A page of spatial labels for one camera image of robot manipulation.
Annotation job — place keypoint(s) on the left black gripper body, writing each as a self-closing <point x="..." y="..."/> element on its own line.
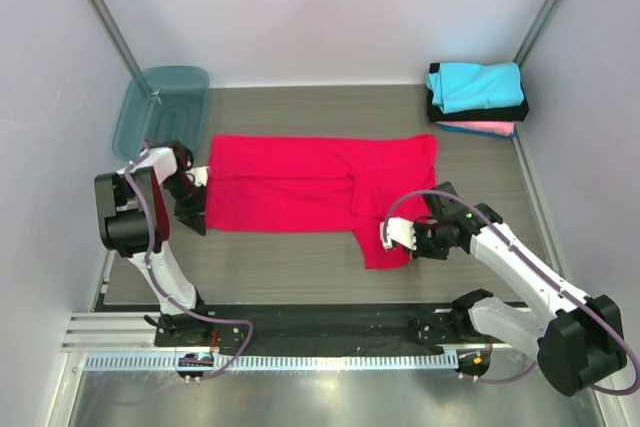
<point x="190" y="198"/>

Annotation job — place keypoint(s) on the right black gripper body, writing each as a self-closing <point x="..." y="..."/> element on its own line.
<point x="421" y="240"/>

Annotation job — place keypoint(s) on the red t shirt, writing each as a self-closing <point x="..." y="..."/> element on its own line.
<point x="317" y="185"/>

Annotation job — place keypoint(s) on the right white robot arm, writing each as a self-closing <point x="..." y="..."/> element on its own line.
<point x="576" y="339"/>

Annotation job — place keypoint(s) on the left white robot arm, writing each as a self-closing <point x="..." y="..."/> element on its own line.
<point x="133" y="221"/>

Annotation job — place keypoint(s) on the teal plastic bin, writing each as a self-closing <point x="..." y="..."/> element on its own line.
<point x="162" y="104"/>

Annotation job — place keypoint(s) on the folded pink t shirt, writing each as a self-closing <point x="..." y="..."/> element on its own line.
<point x="501" y="128"/>

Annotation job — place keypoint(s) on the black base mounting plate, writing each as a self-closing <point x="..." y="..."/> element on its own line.
<point x="320" y="330"/>

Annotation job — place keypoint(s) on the folded black t shirt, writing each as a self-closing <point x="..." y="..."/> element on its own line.
<point x="511" y="114"/>

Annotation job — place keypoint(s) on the folded cyan t shirt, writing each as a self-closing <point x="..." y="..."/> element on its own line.
<point x="460" y="87"/>

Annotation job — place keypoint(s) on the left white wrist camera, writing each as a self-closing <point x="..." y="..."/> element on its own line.
<point x="198" y="175"/>

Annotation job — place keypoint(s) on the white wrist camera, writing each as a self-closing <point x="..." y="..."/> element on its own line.
<point x="398" y="232"/>
<point x="198" y="175"/>

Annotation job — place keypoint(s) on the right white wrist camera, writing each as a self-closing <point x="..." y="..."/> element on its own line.
<point x="398" y="232"/>

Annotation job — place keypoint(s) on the aluminium extrusion rail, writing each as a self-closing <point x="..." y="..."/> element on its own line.
<point x="112" y="331"/>

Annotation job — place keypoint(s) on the white slotted cable duct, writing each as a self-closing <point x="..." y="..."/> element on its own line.
<point x="190" y="363"/>

